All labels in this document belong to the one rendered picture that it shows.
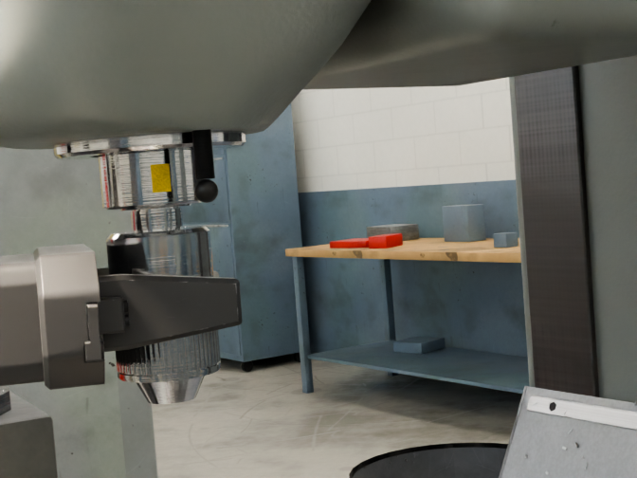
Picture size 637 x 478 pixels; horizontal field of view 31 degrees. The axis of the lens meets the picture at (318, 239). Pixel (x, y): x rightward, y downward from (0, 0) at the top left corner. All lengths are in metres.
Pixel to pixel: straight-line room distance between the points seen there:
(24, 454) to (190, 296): 0.30
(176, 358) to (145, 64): 0.13
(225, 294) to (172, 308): 0.02
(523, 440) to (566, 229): 0.16
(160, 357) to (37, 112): 0.12
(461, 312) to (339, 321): 1.32
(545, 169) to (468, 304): 6.01
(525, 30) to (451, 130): 6.34
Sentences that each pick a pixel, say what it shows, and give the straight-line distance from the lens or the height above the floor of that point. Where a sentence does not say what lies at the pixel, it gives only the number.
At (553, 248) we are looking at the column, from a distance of 0.84.
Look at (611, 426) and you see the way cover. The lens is 0.81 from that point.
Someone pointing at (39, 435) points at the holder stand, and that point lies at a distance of 0.77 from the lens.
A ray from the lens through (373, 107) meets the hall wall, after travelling 7.44.
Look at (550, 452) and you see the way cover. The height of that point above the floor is 1.08.
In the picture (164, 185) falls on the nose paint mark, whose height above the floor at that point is 1.29.
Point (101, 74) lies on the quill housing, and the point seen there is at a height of 1.33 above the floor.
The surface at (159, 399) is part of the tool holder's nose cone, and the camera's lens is 0.52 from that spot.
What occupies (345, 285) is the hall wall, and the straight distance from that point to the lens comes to 7.84.
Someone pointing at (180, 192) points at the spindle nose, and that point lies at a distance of 0.50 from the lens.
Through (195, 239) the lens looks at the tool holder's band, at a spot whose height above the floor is 1.26.
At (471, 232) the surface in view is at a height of 0.93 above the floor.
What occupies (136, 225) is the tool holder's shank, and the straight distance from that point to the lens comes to 0.51.
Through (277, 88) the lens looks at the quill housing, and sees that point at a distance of 0.48.
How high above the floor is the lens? 1.29
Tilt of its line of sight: 3 degrees down
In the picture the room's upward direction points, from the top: 4 degrees counter-clockwise
